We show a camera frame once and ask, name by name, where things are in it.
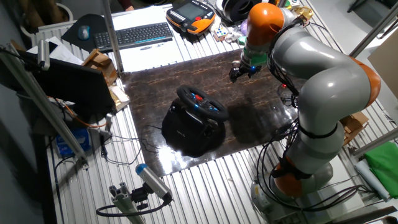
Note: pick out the small red LED board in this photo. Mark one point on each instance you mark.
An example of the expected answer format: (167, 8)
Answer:
(283, 86)

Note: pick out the beige cardboard sheet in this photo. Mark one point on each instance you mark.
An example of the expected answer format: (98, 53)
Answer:
(385, 68)

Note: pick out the dark red sleeve forearm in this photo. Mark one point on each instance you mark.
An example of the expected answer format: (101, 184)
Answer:
(124, 3)

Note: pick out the silver camera with blue cap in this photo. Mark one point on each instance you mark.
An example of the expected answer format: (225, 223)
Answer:
(152, 180)

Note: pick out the brown cardboard box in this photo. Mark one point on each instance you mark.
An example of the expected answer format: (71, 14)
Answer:
(101, 63)

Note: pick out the dark laptop monitor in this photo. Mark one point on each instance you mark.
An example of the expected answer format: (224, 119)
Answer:
(74, 84)

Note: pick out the green cloth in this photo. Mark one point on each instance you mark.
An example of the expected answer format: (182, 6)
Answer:
(384, 165)

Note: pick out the large white paper sheet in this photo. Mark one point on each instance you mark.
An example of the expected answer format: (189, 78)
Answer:
(146, 59)

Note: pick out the white paper roll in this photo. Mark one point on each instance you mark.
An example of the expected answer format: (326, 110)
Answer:
(370, 179)

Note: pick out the plain silver camera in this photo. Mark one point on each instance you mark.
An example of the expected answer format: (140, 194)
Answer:
(43, 54)

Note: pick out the white square base plate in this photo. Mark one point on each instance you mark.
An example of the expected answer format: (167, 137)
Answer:
(345, 168)

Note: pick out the white Rubik's cube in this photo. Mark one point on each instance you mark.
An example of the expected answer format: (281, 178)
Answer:
(220, 32)

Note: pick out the bystander bare hand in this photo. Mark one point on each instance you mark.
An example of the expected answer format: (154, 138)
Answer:
(130, 8)

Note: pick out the black Logitech wheel base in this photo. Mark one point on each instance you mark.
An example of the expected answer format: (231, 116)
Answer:
(186, 137)

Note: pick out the orange black teach pendant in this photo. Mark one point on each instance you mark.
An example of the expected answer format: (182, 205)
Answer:
(189, 12)

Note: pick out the loose white paper stack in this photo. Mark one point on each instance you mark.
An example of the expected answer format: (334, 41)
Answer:
(65, 54)

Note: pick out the grey blue computer mouse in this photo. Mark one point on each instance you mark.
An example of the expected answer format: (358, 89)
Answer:
(83, 32)

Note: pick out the blue tissue pack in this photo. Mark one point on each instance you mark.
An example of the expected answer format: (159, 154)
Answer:
(74, 141)

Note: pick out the purple plastic bag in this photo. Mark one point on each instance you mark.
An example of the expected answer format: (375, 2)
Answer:
(244, 27)

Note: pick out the black racing steering wheel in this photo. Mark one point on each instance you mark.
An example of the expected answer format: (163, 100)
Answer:
(203, 102)

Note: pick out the black mouse pad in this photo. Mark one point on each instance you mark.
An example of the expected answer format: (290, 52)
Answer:
(96, 25)

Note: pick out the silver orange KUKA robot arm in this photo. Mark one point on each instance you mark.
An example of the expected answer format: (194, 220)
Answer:
(326, 84)

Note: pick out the short aluminium profile stub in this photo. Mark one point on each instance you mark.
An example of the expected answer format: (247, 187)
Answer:
(124, 202)

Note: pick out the aluminium frame post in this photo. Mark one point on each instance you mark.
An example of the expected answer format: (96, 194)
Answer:
(281, 3)
(373, 31)
(112, 37)

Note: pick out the black computer keyboard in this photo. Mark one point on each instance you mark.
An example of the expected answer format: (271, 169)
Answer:
(133, 35)

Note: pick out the open cardboard box with inserts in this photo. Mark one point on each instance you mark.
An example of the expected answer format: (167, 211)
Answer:
(354, 124)

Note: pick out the golden shiny object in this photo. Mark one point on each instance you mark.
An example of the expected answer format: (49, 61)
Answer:
(303, 14)

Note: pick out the green printed camera mount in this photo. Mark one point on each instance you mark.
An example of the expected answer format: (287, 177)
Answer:
(258, 59)

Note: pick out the horizontal aluminium profile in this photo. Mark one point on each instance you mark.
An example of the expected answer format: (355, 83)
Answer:
(376, 141)

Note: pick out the yellow green button box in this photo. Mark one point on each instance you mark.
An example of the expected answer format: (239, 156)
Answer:
(286, 4)

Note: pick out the long slanted aluminium profile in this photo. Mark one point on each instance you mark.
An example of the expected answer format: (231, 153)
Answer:
(40, 99)

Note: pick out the dark marble pattern mat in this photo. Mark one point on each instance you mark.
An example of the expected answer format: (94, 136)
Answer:
(155, 93)

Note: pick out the white round bucket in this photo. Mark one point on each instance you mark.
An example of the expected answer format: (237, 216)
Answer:
(71, 12)

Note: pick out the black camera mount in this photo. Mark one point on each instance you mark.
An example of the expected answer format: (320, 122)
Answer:
(140, 196)

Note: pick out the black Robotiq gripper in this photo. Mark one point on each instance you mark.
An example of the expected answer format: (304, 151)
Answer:
(250, 70)

